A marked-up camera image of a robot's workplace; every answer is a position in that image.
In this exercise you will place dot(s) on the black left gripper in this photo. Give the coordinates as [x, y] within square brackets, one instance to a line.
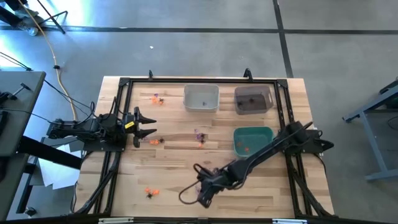
[130, 124]

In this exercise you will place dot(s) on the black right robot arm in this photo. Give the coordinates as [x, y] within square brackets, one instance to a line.
[264, 152]

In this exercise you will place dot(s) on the black aluminium rig frame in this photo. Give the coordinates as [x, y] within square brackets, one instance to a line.
[202, 81]

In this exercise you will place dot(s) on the silver bracket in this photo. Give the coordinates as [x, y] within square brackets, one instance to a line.
[289, 221]
[115, 220]

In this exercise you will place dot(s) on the black desk clamp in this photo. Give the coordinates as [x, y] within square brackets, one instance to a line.
[6, 96]

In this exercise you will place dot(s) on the white paper sheets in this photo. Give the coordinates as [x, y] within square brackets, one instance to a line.
[56, 174]

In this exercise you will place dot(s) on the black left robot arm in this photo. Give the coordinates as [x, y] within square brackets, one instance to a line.
[77, 129]

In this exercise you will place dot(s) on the teal plastic bin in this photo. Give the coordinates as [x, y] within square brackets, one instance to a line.
[258, 137]

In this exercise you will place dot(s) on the black frame clamp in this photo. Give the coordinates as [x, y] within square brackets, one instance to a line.
[248, 74]
[150, 75]

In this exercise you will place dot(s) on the grey metal table frame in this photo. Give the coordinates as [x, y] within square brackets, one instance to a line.
[374, 146]

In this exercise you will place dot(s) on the white plastic bin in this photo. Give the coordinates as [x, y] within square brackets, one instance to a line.
[199, 93]

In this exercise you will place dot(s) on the grey translucent plastic bin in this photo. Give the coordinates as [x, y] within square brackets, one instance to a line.
[255, 107]

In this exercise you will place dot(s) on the black side table base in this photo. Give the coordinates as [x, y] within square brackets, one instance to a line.
[46, 151]

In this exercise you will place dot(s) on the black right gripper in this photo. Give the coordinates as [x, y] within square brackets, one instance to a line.
[213, 180]

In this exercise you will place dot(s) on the black floor stand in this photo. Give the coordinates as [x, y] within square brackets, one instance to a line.
[12, 20]

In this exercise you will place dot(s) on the grey side table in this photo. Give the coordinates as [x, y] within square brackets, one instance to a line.
[18, 124]

